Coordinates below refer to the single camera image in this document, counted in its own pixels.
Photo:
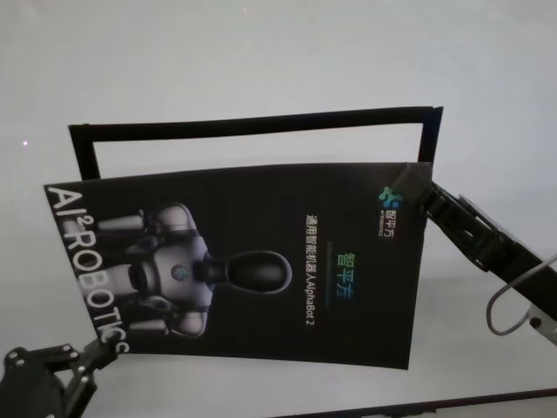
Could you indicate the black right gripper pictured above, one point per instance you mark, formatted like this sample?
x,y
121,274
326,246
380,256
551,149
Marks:
x,y
522,278

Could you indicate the grey padded right gripper finger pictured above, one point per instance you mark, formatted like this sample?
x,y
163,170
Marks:
x,y
413,183

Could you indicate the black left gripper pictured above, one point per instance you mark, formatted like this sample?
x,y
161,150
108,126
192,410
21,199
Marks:
x,y
30,387

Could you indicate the black robot print poster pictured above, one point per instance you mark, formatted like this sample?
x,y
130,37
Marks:
x,y
261,217

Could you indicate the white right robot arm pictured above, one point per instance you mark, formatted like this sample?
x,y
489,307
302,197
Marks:
x,y
548,326

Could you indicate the dark table edge trim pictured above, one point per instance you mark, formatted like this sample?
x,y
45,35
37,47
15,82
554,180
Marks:
x,y
522,390

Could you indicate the black tape frame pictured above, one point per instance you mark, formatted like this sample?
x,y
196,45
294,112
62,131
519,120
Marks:
x,y
261,123

